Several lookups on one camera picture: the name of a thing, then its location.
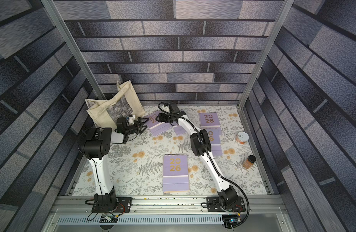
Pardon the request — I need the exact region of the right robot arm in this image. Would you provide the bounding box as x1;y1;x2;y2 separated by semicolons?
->
156;111;239;210

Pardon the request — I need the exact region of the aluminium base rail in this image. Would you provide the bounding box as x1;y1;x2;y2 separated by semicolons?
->
42;195;295;232

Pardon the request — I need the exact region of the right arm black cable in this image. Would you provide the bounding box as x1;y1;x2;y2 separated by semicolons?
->
157;102;251;230

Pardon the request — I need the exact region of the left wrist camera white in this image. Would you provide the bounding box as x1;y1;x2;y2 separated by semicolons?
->
127;114;137;125

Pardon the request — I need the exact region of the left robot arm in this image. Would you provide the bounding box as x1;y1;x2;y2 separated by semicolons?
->
79;115;149;213

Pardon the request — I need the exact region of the purple calendar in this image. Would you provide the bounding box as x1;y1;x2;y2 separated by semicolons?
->
199;113;221;128
163;154;190;192
145;110;172;136
173;126;186;136
206;128;223;156

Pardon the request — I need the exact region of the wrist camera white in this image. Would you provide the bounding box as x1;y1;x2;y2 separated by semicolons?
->
168;102;180;114
127;114;137;125

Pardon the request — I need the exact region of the white orange round can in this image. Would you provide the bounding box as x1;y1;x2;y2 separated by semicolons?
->
235;131;249;145

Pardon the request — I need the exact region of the aluminium frame post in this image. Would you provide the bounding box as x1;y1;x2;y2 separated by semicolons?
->
238;0;294;109
41;0;106;100

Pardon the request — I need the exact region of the beige Monet tote bag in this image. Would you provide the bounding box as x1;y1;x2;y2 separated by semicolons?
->
85;81;146;130

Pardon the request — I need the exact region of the right aluminium frame post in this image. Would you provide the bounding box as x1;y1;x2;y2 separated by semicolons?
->
238;0;294;109

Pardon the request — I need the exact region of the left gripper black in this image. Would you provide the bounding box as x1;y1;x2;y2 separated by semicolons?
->
125;117;150;135

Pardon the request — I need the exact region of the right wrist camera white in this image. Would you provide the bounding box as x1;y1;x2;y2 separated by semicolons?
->
168;102;180;114

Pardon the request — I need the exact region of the left aluminium frame post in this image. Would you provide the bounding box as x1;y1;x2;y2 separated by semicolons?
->
41;0;106;100

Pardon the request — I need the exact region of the brown jar black lid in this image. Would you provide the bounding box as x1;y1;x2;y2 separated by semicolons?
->
242;155;256;169

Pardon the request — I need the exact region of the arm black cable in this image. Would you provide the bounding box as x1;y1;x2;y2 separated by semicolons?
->
77;127;121;228
157;102;251;230

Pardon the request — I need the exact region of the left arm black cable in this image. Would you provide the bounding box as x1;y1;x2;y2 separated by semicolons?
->
77;127;121;228

